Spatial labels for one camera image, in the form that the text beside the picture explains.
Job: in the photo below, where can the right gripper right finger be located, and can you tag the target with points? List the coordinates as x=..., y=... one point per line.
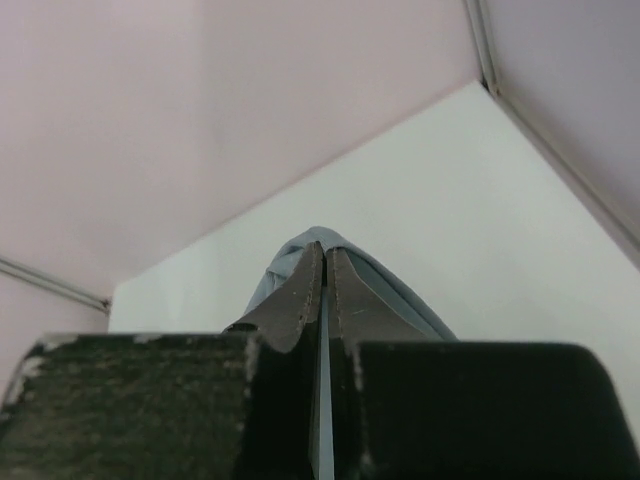
x=412, y=405

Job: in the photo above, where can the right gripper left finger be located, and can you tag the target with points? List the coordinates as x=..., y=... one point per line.
x=234, y=405

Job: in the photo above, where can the blue-grey t shirt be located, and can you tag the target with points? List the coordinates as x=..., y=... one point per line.
x=280, y=280

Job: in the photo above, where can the left aluminium corner post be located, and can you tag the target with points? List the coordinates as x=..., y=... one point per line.
x=49, y=283

